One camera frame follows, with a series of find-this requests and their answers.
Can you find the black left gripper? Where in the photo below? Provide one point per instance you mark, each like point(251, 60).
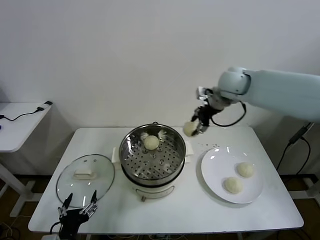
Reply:
point(71, 220)

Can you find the stainless steel steamer basket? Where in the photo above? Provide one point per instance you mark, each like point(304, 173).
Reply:
point(130, 152)

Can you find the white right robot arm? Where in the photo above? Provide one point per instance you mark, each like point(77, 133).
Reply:
point(275, 90)

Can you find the white round plate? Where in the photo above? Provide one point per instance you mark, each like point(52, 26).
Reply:
point(212, 175)

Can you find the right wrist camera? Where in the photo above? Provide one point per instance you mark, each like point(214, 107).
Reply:
point(203, 92)

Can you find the white steamed baozi bun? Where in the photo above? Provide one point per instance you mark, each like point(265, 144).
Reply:
point(245, 170)
point(189, 129)
point(233, 185)
point(151, 142)

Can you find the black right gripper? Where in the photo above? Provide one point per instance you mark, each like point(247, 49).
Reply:
point(206, 113)

